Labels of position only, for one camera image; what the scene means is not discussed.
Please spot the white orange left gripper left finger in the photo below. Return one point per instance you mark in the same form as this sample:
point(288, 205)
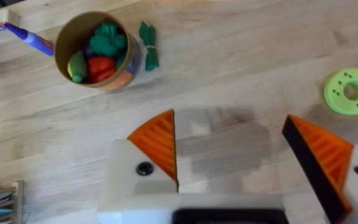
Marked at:
point(154, 149)

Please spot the white orange left gripper right finger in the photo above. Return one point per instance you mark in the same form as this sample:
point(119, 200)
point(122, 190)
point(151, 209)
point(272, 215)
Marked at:
point(337, 165)

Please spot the green toy vegetable bundle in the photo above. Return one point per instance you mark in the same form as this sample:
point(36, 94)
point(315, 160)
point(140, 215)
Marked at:
point(148, 46)

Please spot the green disc with holes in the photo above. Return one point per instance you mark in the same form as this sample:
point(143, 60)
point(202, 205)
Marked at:
point(351, 91)

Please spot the round tub with toy vegetables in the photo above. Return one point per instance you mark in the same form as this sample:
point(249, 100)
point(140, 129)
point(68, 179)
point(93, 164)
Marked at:
point(98, 51)

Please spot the wooden peg rack with plates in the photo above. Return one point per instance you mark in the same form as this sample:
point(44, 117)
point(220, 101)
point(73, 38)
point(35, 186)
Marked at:
point(0, 202)

